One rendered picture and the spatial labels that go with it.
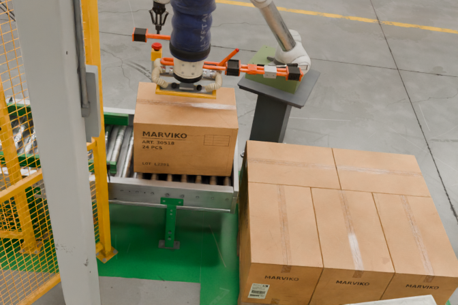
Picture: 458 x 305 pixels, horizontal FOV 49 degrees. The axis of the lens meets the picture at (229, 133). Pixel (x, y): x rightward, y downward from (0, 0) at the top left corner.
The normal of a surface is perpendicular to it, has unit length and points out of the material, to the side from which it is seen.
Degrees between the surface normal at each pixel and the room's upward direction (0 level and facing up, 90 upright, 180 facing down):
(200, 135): 90
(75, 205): 90
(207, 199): 90
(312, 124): 0
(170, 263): 0
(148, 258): 0
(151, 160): 90
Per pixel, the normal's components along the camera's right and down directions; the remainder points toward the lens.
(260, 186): 0.12, -0.75
